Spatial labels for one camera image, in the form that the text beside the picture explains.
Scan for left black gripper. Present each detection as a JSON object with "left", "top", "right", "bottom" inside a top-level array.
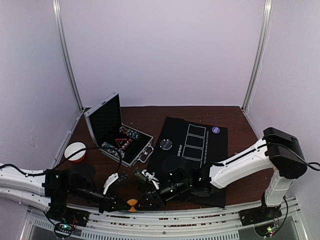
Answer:
[{"left": 69, "top": 183, "right": 131, "bottom": 214}]

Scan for orange big blind button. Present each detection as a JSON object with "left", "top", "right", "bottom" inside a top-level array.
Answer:
[{"left": 127, "top": 199, "right": 138, "bottom": 213}]

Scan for clear round dealer button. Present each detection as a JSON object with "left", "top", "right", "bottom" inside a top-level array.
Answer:
[{"left": 159, "top": 139, "right": 173, "bottom": 151}]

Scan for aluminium poker chip case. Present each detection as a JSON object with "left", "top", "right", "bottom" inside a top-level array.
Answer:
[{"left": 84, "top": 91, "right": 154, "bottom": 168}]

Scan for purple small blind button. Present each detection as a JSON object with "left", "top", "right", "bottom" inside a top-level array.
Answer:
[{"left": 211, "top": 126, "right": 221, "bottom": 134}]

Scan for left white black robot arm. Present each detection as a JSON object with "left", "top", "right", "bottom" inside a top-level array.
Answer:
[{"left": 0, "top": 163, "right": 130, "bottom": 222}]

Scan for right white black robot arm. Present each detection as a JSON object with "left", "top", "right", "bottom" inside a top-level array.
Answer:
[{"left": 134, "top": 127, "right": 308, "bottom": 221}]

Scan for black poker table mat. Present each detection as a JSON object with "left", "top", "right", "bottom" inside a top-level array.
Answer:
[{"left": 146, "top": 116, "right": 228, "bottom": 208}]

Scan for poker chip row with 10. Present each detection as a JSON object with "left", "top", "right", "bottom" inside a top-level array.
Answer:
[{"left": 101, "top": 142, "right": 125, "bottom": 159}]

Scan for red dice set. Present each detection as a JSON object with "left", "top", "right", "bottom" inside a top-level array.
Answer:
[{"left": 120, "top": 138, "right": 132, "bottom": 150}]

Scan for orange white bowl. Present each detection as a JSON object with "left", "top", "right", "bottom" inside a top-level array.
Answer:
[{"left": 64, "top": 142, "right": 87, "bottom": 163}]

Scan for poker chip row with 100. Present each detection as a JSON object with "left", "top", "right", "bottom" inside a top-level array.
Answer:
[{"left": 119, "top": 126, "right": 140, "bottom": 140}]

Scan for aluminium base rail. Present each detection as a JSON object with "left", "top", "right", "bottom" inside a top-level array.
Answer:
[{"left": 21, "top": 196, "right": 307, "bottom": 240}]

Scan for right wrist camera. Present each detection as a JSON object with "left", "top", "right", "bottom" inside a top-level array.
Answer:
[{"left": 133, "top": 168, "right": 160, "bottom": 190}]

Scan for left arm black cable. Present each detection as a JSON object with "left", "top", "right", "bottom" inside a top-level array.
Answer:
[{"left": 0, "top": 146, "right": 126, "bottom": 176}]

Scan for right aluminium corner post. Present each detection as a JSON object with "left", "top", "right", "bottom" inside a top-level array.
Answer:
[{"left": 242, "top": 0, "right": 274, "bottom": 114}]

